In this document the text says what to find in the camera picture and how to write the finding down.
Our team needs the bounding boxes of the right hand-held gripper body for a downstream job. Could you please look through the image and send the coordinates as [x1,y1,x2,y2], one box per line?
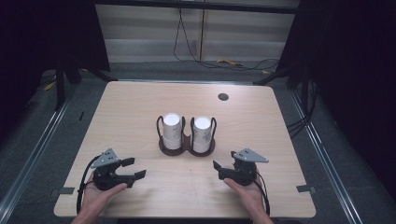
[219,147,270,187]

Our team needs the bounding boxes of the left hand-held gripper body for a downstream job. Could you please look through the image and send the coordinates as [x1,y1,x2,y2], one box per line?
[90,147,137,191]

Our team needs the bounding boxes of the black wire cup holder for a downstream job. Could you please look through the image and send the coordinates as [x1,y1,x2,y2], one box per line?
[156,115,218,158]

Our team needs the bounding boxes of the white printed paper cup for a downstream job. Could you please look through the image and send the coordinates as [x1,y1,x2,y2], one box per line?
[163,112,183,140]

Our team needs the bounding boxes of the person's right hand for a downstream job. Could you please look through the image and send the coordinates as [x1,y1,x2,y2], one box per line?
[223,177,269,217]

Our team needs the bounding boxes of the person's left hand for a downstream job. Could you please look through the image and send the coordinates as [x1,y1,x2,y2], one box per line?
[81,174,129,217]

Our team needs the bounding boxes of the black metal stand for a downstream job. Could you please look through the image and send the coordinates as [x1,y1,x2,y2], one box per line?
[253,64,312,110]
[55,59,118,111]

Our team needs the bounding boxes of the black curtain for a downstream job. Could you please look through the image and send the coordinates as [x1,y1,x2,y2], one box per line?
[0,0,110,138]
[276,0,396,194]

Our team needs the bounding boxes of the black overhead bar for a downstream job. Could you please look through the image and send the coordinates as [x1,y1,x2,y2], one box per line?
[94,0,300,15]

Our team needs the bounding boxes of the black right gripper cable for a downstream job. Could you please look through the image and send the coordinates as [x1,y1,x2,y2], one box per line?
[254,174,271,217]

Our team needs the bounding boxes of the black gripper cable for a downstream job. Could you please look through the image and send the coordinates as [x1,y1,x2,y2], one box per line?
[254,174,271,217]
[76,154,101,215]

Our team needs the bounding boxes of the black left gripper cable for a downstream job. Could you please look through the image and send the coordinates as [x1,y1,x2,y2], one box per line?
[76,154,101,215]

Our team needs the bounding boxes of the bunch of black cables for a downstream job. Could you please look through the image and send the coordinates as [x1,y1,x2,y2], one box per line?
[286,78,318,139]

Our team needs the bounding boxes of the metal floor rail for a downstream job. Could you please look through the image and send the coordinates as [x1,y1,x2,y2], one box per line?
[0,99,74,216]
[289,90,362,224]

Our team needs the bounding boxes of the black hanging wall cable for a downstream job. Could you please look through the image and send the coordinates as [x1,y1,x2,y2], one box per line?
[173,8,280,72]

